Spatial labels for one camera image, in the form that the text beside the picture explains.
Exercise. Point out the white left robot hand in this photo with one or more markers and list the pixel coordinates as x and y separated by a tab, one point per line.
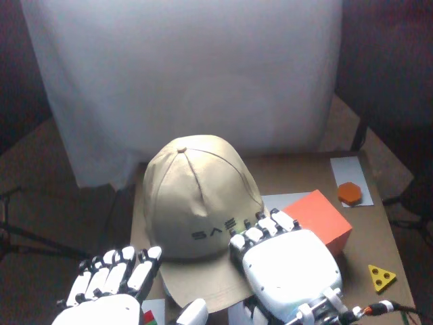
111	281

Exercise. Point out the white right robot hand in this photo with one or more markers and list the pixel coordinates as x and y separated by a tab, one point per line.
291	267

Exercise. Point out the beige baseball cap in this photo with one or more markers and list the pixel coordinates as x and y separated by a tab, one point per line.
196	189

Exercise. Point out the red toy strawberry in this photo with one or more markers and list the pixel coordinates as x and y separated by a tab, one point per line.
149	318

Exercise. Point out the orange cube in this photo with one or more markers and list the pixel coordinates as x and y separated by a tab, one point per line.
318	220

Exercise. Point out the yellow triangle block with holes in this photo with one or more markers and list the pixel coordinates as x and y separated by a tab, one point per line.
380	277

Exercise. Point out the black tripod stand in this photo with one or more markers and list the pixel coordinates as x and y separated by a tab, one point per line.
30	237

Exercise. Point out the orange octagon block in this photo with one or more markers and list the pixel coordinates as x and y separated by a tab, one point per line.
349	194

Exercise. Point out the white backdrop cloth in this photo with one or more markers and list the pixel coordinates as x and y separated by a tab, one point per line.
182	74

